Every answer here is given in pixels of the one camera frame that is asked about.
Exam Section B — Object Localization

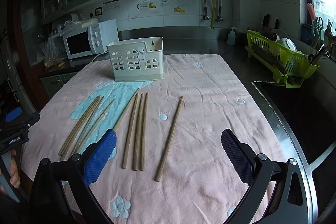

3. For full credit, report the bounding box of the black kitchen sink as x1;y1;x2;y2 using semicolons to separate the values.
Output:
255;82;335;164

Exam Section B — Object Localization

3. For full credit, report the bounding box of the person's left hand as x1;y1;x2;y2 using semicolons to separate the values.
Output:
9;149;21;189

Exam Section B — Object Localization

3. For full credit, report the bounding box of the green lower cabinet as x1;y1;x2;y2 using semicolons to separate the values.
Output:
41;72;77;99

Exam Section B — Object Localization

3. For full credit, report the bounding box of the clear plastic bag with food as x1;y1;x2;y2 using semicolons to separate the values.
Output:
41;20;80;68

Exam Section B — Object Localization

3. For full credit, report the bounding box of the lime green dish rack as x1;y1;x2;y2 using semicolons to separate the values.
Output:
246;30;319;88

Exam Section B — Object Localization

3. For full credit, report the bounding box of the cream plastic utensil holder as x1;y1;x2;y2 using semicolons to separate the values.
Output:
107;36;164;82

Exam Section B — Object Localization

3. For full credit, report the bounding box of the white microwave oven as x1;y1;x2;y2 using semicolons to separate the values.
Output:
63;19;119;60

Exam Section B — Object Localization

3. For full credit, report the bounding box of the hand soap pump bottle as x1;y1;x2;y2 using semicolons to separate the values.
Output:
227;27;236;46

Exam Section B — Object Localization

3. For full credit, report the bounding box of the wall power socket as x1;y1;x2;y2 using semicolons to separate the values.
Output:
94;7;103;16

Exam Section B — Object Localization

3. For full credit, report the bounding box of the yellow gas hose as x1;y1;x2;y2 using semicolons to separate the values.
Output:
210;0;220;30

